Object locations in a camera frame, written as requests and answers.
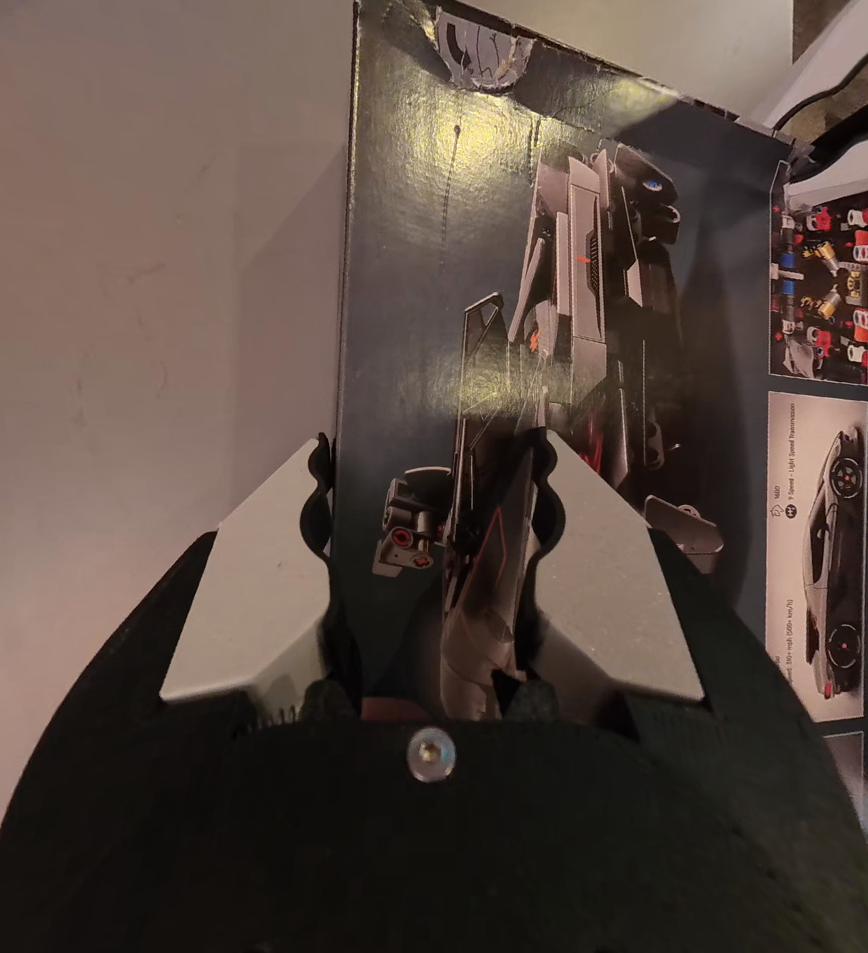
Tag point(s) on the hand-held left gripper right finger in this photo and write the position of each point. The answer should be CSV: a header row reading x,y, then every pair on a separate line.
x,y
613,595

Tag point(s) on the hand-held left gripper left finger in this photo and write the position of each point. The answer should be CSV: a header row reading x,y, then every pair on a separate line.
x,y
255,595

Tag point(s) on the dark lego set box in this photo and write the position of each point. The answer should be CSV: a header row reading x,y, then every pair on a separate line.
x,y
419,298

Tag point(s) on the white monitor stand base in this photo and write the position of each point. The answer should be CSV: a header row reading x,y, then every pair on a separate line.
x,y
851,30

